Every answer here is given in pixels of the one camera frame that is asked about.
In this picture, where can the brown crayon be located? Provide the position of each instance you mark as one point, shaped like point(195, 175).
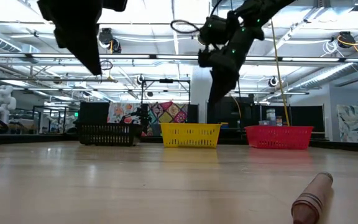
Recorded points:
point(312, 199)

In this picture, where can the yellow plastic basket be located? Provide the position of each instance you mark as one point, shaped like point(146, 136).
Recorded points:
point(191, 135)

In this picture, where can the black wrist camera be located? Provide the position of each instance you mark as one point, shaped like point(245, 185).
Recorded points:
point(115, 4)
point(204, 59)

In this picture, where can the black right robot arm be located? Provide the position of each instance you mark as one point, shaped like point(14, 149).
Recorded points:
point(250, 18)

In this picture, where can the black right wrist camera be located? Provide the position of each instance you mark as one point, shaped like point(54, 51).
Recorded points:
point(204, 59)

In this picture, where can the white pillar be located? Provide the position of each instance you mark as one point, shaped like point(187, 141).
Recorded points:
point(199, 99)

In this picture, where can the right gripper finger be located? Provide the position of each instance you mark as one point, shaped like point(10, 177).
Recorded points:
point(217, 90)
point(232, 85)

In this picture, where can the red plastic basket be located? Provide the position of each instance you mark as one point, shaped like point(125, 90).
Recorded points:
point(278, 138)

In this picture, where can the stacked plastic containers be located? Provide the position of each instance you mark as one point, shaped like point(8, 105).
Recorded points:
point(271, 116)

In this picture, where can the floral patterned cloth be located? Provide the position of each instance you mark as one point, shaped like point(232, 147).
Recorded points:
point(120, 113)

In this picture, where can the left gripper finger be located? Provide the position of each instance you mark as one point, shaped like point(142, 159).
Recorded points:
point(92, 53)
point(71, 43)

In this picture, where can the patchwork patterned cloth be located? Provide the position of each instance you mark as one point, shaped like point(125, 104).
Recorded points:
point(166, 113)

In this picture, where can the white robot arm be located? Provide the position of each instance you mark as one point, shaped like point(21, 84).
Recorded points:
point(3, 102)

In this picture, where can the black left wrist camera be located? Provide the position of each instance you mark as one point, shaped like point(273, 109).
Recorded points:
point(115, 4)

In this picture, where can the black plastic basket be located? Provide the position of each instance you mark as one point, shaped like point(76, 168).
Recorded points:
point(104, 135)

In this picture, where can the black frame stand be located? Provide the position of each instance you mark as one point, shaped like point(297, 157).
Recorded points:
point(166, 81)

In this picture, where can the black partition panel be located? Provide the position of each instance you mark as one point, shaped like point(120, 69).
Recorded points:
point(93, 113)
point(228, 115)
point(306, 116)

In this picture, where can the leaf patterned cloth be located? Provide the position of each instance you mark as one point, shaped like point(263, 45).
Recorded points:
point(357, 124)

